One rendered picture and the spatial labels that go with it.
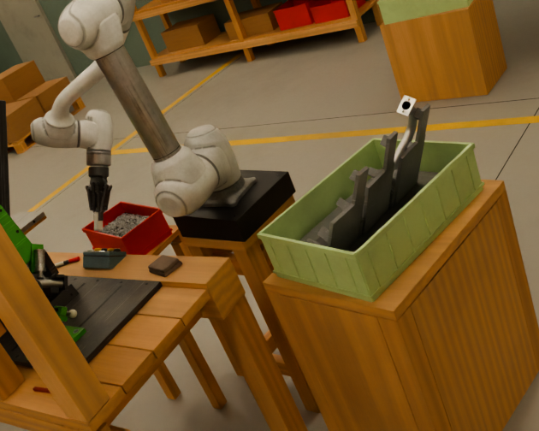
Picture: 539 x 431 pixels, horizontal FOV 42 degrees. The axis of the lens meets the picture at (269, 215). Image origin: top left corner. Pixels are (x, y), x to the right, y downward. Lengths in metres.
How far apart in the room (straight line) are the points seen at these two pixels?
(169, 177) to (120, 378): 0.67
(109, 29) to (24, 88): 7.10
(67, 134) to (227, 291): 0.84
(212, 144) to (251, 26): 5.60
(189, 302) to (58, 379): 0.51
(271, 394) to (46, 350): 0.96
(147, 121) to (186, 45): 6.44
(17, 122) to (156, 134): 6.38
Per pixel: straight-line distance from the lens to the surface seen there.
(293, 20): 7.61
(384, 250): 2.01
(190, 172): 2.30
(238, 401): 3.16
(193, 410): 3.24
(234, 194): 2.52
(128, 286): 2.41
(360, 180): 1.96
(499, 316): 2.48
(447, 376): 2.26
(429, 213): 2.15
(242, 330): 2.36
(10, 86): 9.18
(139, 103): 2.26
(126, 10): 2.32
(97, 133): 2.66
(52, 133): 2.63
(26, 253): 2.52
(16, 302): 1.78
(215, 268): 2.25
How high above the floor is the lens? 1.96
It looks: 26 degrees down
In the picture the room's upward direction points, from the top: 23 degrees counter-clockwise
